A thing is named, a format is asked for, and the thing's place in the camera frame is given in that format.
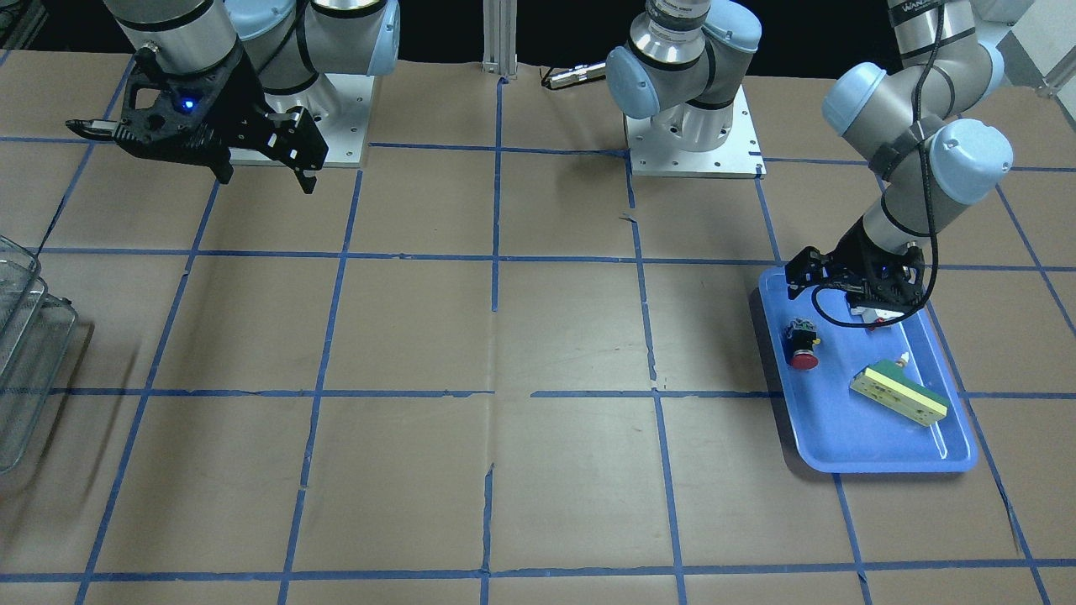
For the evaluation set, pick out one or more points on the green yellow terminal block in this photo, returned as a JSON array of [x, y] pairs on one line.
[[889, 385]]

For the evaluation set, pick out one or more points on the red emergency stop button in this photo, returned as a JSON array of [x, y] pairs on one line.
[[800, 338]]

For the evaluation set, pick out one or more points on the blue plastic tray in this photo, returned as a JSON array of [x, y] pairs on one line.
[[838, 429]]

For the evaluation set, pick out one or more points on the wire mesh shelf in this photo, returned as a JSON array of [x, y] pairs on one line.
[[36, 332]]

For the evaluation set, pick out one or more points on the aluminium frame post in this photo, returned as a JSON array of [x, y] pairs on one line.
[[499, 22]]

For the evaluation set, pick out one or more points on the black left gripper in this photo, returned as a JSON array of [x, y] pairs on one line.
[[857, 249]]

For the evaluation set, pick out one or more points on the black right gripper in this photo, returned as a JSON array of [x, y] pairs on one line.
[[245, 102]]

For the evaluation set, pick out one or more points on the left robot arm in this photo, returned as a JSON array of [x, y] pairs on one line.
[[684, 62]]

